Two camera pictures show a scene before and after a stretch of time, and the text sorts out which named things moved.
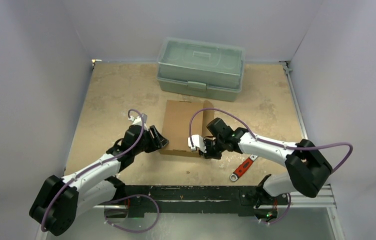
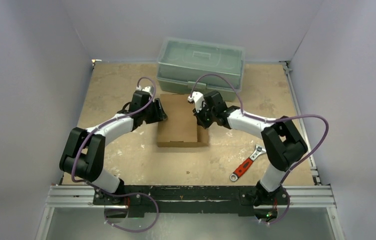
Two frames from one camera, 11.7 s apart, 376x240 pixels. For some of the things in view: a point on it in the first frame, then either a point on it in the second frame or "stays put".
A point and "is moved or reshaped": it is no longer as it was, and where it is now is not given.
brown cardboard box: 176,125 is moved or reshaped
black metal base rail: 194,199 stays put
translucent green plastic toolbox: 200,68 stays put
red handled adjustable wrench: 242,168 stays put
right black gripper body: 207,147 to 201,117
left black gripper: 154,145 to 159,114
